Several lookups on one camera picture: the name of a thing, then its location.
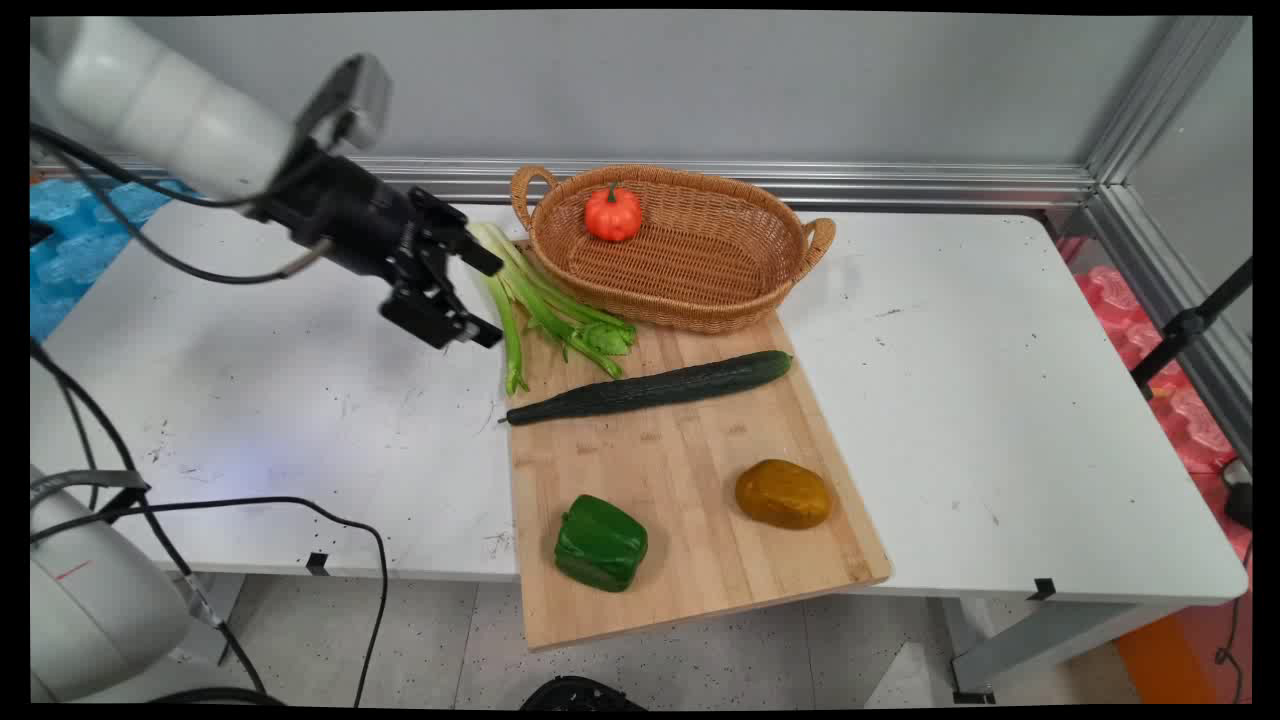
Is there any pink foam mat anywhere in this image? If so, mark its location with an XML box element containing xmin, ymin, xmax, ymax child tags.
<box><xmin>1058</xmin><ymin>235</ymin><xmax>1253</xmax><ymax>563</ymax></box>

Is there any black cable with grey plug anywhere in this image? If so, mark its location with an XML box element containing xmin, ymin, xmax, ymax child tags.
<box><xmin>95</xmin><ymin>185</ymin><xmax>333</xmax><ymax>287</ymax></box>

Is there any black tripod stand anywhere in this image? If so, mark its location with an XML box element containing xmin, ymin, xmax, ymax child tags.
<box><xmin>1130</xmin><ymin>257</ymin><xmax>1253</xmax><ymax>402</ymax></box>

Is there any small orange pumpkin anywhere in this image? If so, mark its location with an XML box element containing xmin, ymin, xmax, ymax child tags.
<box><xmin>584</xmin><ymin>181</ymin><xmax>643</xmax><ymax>243</ymax></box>

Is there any thin black cable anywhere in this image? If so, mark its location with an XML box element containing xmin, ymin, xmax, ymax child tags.
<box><xmin>30</xmin><ymin>122</ymin><xmax>257</xmax><ymax>211</ymax></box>
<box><xmin>1214</xmin><ymin>540</ymin><xmax>1253</xmax><ymax>703</ymax></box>
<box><xmin>58</xmin><ymin>385</ymin><xmax>103</xmax><ymax>513</ymax></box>

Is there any long aluminium frame rail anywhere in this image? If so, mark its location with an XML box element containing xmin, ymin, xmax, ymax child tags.
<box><xmin>30</xmin><ymin>153</ymin><xmax>1101</xmax><ymax>210</ymax></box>

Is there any green bell pepper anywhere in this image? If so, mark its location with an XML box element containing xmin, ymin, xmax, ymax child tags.
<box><xmin>554</xmin><ymin>494</ymin><xmax>649</xmax><ymax>593</ymax></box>

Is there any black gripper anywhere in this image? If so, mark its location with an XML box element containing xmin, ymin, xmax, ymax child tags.
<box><xmin>250</xmin><ymin>140</ymin><xmax>505</xmax><ymax>352</ymax></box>

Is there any aluminium frame corner post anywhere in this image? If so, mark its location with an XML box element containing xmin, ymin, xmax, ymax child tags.
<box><xmin>1085</xmin><ymin>15</ymin><xmax>1251</xmax><ymax>189</ymax></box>

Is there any woven wicker basket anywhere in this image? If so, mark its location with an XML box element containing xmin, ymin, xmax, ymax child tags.
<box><xmin>510</xmin><ymin>163</ymin><xmax>837</xmax><ymax>335</ymax></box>

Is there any wooden cutting board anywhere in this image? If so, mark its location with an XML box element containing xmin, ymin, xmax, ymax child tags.
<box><xmin>505</xmin><ymin>240</ymin><xmax>893</xmax><ymax>653</ymax></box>

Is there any black device with white top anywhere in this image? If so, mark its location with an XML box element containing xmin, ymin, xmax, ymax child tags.
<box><xmin>1221</xmin><ymin>457</ymin><xmax>1253</xmax><ymax>532</ymax></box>

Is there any grey metal table leg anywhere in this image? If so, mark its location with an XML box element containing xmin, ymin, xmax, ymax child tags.
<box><xmin>940</xmin><ymin>596</ymin><xmax>1193</xmax><ymax>704</ymax></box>

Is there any green celery bunch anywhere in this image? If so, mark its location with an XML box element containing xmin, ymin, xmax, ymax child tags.
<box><xmin>468</xmin><ymin>222</ymin><xmax>638</xmax><ymax>397</ymax></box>

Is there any grey printed velcro strap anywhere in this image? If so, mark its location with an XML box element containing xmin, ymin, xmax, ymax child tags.
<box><xmin>30</xmin><ymin>467</ymin><xmax>152</xmax><ymax>523</ymax></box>

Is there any blue foam mat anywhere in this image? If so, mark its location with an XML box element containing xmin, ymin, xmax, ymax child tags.
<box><xmin>30</xmin><ymin>178</ymin><xmax>193</xmax><ymax>343</ymax></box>

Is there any black looping cable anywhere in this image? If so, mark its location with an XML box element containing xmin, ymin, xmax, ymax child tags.
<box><xmin>30</xmin><ymin>496</ymin><xmax>390</xmax><ymax>707</ymax></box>

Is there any dark green cucumber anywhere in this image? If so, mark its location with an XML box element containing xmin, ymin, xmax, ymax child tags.
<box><xmin>498</xmin><ymin>350</ymin><xmax>794</xmax><ymax>428</ymax></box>

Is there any short aluminium frame rail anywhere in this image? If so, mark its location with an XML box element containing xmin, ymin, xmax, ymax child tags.
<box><xmin>1085</xmin><ymin>183</ymin><xmax>1253</xmax><ymax>463</ymax></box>

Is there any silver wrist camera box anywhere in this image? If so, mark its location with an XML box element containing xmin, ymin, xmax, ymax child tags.
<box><xmin>295</xmin><ymin>52</ymin><xmax>393</xmax><ymax>157</ymax></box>

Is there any orange floor mat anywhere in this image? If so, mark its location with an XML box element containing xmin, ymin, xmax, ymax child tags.
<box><xmin>1114</xmin><ymin>600</ymin><xmax>1253</xmax><ymax>706</ymax></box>

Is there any brown potato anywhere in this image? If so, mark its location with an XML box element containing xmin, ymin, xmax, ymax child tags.
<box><xmin>735</xmin><ymin>459</ymin><xmax>833</xmax><ymax>531</ymax></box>

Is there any black round object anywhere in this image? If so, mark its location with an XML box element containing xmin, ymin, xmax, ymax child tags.
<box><xmin>519</xmin><ymin>675</ymin><xmax>648</xmax><ymax>711</ymax></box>

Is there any long thick black cable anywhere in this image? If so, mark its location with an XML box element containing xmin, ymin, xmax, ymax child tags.
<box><xmin>30</xmin><ymin>340</ymin><xmax>271</xmax><ymax>698</ymax></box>

